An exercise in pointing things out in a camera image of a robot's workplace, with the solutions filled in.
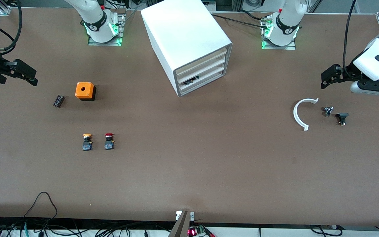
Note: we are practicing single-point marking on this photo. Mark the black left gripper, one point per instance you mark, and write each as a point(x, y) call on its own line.
point(349, 71)

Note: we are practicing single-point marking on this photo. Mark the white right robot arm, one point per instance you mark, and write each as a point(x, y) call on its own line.
point(97, 13)

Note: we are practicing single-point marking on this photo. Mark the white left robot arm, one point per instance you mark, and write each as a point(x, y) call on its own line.
point(288, 19)

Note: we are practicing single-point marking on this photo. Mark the small black connector block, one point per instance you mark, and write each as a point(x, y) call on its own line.
point(59, 101)

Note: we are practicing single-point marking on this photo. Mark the white curved plastic arc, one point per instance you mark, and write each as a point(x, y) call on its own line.
point(295, 115)

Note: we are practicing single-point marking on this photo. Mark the circuit board with red LED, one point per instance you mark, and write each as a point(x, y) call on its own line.
point(194, 231)

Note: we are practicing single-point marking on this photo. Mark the small black silver switch part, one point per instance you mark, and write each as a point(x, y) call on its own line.
point(327, 111)

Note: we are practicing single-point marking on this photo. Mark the black flat-head switch part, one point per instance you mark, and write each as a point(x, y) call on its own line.
point(342, 116)

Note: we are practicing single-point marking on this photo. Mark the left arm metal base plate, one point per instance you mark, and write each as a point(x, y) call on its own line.
point(280, 47)

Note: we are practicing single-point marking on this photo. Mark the orange button enclosure box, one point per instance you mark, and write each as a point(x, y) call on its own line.
point(84, 89)

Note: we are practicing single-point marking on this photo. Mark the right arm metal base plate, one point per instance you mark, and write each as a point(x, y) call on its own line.
point(105, 43)

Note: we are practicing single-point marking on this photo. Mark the yellow push button switch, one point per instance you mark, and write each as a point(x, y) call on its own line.
point(87, 144)

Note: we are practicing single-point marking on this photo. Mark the red push button switch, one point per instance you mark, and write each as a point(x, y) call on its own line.
point(109, 144)

